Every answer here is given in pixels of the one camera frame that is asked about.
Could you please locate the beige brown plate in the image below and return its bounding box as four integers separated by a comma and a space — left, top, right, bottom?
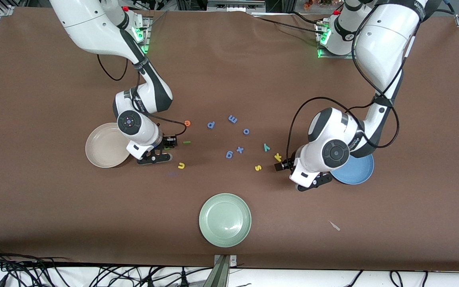
85, 122, 132, 168

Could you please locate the blue plate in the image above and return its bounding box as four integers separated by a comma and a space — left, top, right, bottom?
330, 153, 375, 185

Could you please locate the pale green plate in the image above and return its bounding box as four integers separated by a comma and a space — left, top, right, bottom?
199, 193, 252, 248

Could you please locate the brown table cover sheet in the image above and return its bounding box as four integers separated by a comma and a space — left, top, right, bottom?
0, 6, 459, 273

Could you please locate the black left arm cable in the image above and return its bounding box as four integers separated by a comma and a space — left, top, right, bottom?
287, 0, 417, 172

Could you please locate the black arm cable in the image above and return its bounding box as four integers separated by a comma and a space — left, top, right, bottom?
287, 0, 417, 172
97, 54, 187, 138

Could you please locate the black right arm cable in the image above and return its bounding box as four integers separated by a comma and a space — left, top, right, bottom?
97, 54, 187, 138

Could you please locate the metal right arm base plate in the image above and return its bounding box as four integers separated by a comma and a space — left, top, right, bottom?
134, 16, 150, 54

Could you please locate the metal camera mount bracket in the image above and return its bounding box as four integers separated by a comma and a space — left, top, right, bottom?
214, 254, 238, 287

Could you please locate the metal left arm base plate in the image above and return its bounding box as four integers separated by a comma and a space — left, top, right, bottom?
317, 20, 357, 59

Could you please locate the black cable on table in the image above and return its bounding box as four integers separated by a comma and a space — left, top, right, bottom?
251, 14, 326, 35

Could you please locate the aluminium frame profile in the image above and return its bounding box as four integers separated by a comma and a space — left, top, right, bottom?
207, 0, 266, 12

